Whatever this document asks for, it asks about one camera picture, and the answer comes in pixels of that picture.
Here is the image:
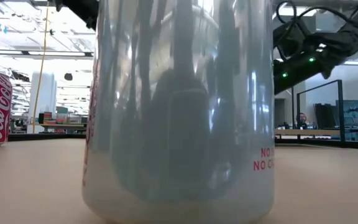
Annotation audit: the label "silver Diet Coke can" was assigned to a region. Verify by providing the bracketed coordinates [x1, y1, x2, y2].
[81, 0, 275, 224]

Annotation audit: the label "wooden background table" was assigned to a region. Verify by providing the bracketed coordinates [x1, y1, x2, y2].
[26, 123, 88, 129]

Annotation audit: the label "person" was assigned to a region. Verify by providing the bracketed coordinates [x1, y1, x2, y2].
[295, 112, 310, 130]

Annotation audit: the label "colourful stacked items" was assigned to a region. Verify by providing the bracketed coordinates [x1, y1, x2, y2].
[38, 111, 70, 125]

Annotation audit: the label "white pillar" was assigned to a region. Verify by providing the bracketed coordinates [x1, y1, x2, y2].
[29, 70, 58, 134]

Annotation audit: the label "black panel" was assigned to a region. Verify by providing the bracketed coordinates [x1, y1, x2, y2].
[314, 102, 337, 130]

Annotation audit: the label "yellow cable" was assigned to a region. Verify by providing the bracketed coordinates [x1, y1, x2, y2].
[32, 1, 50, 134]

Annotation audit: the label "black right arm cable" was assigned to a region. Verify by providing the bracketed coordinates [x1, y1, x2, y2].
[275, 0, 358, 32]

